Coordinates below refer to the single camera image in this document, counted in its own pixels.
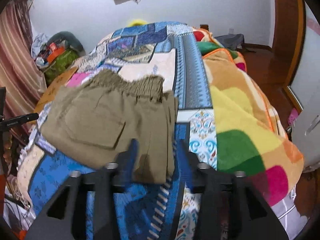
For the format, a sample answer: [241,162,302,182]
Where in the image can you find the grey backpack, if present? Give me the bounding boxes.
[214,33,247,52]

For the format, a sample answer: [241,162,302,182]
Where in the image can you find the blue patchwork bedsheet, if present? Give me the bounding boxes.
[16,21,218,240]

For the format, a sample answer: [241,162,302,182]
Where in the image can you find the white appliance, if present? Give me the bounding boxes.
[291,115,320,173]

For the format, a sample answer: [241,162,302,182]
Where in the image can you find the colourful fleece blanket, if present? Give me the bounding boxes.
[192,27,309,240]

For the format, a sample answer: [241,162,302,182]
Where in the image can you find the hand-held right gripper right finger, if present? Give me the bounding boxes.
[176,139,290,240]

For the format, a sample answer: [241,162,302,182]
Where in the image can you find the orange box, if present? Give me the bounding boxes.
[47,45,66,62]

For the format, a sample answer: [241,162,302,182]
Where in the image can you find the pink cloth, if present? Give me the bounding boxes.
[66,72,94,88]

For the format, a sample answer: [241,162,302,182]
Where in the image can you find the light grey cloth pile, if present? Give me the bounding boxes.
[31,33,50,58]

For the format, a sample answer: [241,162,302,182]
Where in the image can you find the olive green shorts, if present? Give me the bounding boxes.
[40,69,179,184]

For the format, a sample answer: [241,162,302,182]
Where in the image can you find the pink plastic object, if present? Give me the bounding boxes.
[287,109,299,126]

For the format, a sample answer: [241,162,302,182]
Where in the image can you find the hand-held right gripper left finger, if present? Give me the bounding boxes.
[25,139,139,240]

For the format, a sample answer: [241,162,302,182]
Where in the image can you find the green storage box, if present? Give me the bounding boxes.
[44,51,81,85]

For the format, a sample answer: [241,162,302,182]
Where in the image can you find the yellow foam tube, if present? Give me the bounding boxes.
[127,18,148,27]

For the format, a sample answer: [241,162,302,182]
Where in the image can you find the grey pillow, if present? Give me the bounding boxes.
[47,31,85,55]

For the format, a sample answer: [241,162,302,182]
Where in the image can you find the wooden lap desk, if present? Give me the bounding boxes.
[34,66,78,115]

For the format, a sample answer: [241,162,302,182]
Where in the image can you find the striped pink curtain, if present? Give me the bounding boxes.
[0,0,48,140]

